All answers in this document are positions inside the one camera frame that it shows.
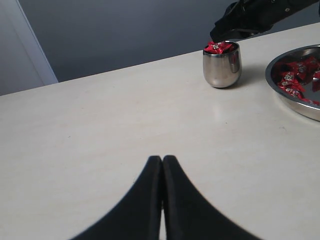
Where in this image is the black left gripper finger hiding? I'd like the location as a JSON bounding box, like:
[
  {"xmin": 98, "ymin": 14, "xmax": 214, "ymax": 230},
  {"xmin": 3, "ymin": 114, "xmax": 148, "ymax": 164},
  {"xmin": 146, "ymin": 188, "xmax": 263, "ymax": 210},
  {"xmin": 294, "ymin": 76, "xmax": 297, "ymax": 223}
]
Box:
[{"xmin": 73, "ymin": 156, "xmax": 163, "ymax": 240}]

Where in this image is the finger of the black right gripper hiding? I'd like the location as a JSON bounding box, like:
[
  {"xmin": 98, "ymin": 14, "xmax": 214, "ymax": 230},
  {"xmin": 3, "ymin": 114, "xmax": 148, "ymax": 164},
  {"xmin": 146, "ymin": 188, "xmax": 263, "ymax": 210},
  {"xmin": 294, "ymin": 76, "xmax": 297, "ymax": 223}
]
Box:
[{"xmin": 162, "ymin": 155, "xmax": 258, "ymax": 240}]

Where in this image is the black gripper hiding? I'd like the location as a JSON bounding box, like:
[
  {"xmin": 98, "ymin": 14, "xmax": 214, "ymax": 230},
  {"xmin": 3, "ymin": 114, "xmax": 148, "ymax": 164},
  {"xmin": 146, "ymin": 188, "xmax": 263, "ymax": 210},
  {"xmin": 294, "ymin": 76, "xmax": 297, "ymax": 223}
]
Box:
[{"xmin": 210, "ymin": 0, "xmax": 317, "ymax": 42}]

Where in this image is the red candy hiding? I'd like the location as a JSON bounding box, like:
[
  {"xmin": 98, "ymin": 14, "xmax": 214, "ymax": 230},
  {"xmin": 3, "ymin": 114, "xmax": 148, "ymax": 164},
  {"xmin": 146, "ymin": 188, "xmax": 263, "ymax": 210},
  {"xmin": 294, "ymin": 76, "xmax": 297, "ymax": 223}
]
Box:
[{"xmin": 204, "ymin": 41, "xmax": 234, "ymax": 55}]

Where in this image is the steel cup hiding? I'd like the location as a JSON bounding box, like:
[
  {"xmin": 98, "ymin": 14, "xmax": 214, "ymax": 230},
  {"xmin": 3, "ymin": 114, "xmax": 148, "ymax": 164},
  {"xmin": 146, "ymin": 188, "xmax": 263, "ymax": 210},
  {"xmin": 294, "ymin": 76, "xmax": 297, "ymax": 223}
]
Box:
[{"xmin": 202, "ymin": 41, "xmax": 242, "ymax": 89}]

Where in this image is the round steel plate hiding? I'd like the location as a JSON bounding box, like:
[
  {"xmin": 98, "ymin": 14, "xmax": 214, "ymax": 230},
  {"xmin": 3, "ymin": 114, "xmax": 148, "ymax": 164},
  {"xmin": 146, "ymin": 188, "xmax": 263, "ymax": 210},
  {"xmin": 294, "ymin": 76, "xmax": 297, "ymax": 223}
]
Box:
[{"xmin": 265, "ymin": 44, "xmax": 320, "ymax": 121}]

